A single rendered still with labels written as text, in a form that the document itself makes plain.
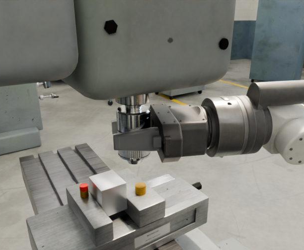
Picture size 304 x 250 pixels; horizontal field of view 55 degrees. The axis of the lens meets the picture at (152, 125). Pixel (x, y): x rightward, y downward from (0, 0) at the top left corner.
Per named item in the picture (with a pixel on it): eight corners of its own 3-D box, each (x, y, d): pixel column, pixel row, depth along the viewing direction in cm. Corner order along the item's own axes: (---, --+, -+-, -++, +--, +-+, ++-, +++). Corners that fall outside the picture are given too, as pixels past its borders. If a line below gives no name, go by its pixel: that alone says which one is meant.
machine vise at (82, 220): (168, 191, 77) (169, 154, 73) (207, 222, 66) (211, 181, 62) (30, 245, 59) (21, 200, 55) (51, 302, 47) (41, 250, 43)
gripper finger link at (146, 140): (112, 130, 38) (159, 126, 39) (114, 152, 39) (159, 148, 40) (113, 134, 36) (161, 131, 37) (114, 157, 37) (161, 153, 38)
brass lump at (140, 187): (142, 188, 59) (142, 180, 58) (148, 193, 57) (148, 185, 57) (132, 191, 58) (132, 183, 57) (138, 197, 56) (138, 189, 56)
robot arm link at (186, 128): (148, 89, 46) (220, 86, 47) (149, 145, 49) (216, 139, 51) (165, 115, 34) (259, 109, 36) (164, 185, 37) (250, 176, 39)
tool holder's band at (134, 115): (125, 123, 37) (125, 116, 37) (110, 113, 41) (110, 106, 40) (156, 117, 39) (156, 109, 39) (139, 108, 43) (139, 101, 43)
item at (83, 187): (87, 192, 58) (86, 181, 57) (90, 196, 56) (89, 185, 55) (79, 195, 57) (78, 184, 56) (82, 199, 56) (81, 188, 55)
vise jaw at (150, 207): (128, 182, 69) (127, 167, 67) (165, 217, 57) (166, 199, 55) (105, 190, 65) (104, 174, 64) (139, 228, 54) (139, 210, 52)
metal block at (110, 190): (114, 194, 61) (112, 169, 59) (127, 209, 57) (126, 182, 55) (90, 202, 59) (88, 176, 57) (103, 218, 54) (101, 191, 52)
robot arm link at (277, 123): (218, 130, 49) (279, 125, 51) (244, 176, 41) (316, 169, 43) (231, 69, 43) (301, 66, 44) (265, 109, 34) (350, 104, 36)
